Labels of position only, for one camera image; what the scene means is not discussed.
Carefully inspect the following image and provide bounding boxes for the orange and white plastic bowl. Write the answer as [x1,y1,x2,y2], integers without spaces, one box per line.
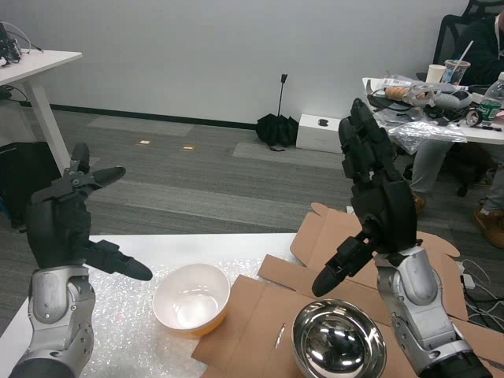
[152,263,232,340]

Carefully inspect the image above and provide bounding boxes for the tangled floor cables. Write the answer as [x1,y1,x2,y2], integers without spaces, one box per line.
[455,257,504,328]

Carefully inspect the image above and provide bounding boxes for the white standing desk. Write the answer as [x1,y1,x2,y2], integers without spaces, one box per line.
[0,48,102,179]

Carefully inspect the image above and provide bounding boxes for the plastic drink cup with straw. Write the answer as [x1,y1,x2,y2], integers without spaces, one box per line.
[444,39,475,87]

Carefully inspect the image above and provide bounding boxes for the folded black umbrella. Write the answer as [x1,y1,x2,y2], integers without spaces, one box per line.
[254,72,301,153]

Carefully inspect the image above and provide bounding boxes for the black computer case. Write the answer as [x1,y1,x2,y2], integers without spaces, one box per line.
[0,141,61,230]

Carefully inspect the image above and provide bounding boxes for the shiny steel bowl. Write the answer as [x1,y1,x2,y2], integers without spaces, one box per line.
[291,299,388,378]

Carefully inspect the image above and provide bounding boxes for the white cluttered table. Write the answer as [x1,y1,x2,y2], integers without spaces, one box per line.
[361,76,504,146]

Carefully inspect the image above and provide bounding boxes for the printed white paper package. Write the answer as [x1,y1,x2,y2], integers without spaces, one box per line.
[367,76,413,89]

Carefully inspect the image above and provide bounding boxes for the grey VR headset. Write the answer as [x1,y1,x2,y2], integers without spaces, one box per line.
[430,88,474,110]

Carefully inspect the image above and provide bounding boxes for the seated person in dark jacket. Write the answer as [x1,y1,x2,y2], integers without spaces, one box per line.
[408,0,504,250]

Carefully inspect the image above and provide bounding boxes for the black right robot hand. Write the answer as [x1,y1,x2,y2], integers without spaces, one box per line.
[311,98,420,298]

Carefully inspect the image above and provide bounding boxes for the flattened brown cardboard box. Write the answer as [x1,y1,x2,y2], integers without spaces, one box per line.
[191,202,498,378]

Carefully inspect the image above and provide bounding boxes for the white paper cup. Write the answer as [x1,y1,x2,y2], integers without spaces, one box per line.
[428,63,447,85]

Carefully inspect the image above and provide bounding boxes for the crumpled clear plastic bag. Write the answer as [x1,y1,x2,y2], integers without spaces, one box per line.
[387,119,469,155]

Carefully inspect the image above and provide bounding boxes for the black mesh office chair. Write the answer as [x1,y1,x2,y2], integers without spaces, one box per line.
[415,0,498,82]

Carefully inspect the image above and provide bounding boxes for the green label water bottle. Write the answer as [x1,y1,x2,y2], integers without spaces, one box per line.
[477,71,504,124]

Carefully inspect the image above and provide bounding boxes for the small metal drill bit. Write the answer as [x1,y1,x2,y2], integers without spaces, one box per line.
[272,322,286,350]

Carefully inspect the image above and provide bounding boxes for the clear bubble wrap sheet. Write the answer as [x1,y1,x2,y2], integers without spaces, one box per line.
[73,257,269,378]

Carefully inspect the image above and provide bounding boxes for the white product box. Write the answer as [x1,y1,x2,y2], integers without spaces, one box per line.
[295,113,345,155]

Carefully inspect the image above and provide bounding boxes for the wired electronics board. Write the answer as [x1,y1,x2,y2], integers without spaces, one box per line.
[0,20,45,69]

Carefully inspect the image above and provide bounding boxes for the wrapped bread roll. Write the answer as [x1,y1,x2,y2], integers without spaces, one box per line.
[383,85,435,105]

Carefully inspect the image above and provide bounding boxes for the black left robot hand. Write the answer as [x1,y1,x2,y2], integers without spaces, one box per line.
[24,142,154,282]

